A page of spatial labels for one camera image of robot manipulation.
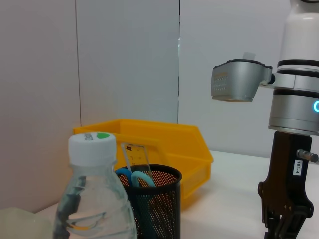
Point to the clear plastic ruler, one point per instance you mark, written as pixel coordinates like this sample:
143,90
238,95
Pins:
135,156

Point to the water bottle green label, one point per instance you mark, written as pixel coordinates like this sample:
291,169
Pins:
94,199

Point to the yellow plastic bin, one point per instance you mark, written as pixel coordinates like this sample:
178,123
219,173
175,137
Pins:
184,154

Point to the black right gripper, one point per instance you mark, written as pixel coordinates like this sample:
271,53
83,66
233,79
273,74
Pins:
286,174

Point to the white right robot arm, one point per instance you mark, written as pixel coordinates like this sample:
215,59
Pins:
296,74

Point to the black mesh pen holder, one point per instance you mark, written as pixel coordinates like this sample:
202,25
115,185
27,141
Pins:
162,206

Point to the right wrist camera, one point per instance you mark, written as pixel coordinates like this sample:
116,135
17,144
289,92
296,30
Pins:
236,79

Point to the blue scissors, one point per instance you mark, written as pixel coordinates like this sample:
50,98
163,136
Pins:
139,178

